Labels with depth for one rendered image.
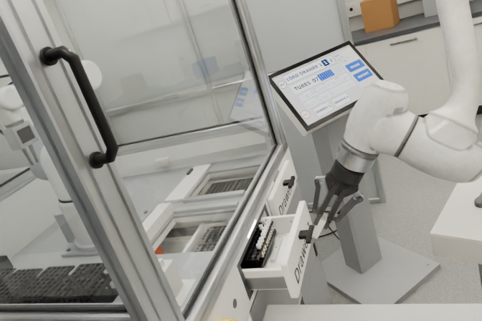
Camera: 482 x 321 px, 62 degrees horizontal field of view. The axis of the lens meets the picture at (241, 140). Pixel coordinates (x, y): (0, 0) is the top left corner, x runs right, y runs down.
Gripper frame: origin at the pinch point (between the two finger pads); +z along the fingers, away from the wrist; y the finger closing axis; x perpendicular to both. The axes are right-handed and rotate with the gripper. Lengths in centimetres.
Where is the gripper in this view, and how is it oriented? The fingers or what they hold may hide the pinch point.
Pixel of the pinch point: (319, 226)
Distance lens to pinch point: 109.1
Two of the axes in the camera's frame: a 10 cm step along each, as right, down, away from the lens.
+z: -2.8, 8.3, 4.8
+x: -3.0, 4.0, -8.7
